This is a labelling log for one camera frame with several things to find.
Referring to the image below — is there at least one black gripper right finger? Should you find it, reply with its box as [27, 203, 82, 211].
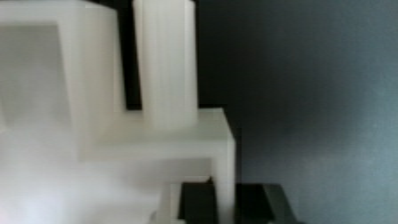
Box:
[235, 183, 301, 224]

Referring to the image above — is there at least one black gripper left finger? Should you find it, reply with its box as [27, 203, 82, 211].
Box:
[178, 183, 219, 224]

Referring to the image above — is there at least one white chair seat part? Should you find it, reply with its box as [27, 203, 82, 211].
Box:
[0, 0, 235, 224]

